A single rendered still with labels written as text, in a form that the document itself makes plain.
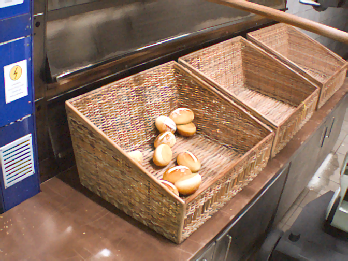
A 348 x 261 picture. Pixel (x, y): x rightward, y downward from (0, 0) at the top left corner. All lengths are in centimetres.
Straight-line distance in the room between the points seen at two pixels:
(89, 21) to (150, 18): 30
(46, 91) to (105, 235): 45
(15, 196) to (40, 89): 34
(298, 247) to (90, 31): 121
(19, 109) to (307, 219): 144
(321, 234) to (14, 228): 138
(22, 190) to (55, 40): 47
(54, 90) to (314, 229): 134
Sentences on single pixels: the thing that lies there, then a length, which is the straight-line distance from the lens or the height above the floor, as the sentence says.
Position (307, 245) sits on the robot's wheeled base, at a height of 19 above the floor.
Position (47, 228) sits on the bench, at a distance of 124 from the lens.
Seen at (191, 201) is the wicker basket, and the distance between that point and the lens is 112.
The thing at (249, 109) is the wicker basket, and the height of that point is 76.
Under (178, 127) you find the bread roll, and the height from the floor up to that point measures 63.
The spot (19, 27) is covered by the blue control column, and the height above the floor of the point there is 113.
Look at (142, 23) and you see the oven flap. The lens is 153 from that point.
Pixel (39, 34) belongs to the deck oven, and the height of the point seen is 108.
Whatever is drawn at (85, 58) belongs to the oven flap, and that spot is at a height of 96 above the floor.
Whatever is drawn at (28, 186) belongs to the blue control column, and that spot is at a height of 62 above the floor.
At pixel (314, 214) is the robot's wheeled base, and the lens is 214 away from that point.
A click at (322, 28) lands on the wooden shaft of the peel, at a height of 120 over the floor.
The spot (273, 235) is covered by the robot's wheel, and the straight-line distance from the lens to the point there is 189.
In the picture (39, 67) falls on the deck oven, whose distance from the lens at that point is 123.
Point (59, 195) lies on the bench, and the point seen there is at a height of 58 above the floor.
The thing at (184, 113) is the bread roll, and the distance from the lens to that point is 163.
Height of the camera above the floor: 143
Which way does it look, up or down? 29 degrees down
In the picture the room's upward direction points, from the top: 7 degrees clockwise
